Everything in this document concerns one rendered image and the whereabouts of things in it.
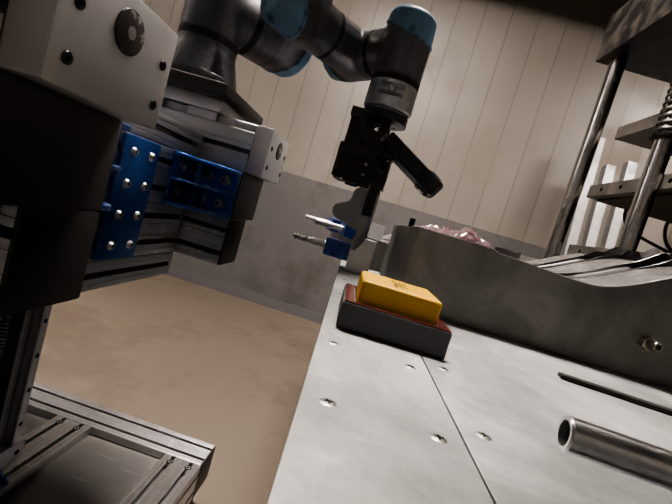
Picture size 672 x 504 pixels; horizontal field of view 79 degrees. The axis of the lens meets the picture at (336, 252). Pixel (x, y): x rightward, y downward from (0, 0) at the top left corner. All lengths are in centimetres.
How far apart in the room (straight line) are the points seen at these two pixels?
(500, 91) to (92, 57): 335
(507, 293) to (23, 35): 46
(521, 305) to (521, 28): 337
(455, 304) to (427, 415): 28
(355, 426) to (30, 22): 30
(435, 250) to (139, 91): 32
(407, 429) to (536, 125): 345
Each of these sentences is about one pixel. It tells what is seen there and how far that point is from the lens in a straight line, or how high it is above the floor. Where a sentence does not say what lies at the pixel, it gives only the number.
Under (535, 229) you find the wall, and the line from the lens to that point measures 351.
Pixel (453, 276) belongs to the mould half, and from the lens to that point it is 46.
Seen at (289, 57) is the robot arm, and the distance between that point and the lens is 98.
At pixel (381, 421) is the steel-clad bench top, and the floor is 80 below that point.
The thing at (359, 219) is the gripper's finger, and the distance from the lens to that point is 60.
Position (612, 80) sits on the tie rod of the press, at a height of 171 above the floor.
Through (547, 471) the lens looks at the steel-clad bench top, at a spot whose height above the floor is 80.
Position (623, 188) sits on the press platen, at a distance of 178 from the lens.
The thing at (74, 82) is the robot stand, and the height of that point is 91.
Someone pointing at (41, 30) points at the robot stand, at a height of 93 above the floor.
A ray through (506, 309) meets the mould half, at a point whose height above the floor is 83.
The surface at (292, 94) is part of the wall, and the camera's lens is 352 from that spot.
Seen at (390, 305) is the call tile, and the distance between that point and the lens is 30.
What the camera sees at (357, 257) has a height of 82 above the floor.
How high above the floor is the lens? 87
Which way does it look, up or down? 5 degrees down
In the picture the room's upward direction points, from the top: 17 degrees clockwise
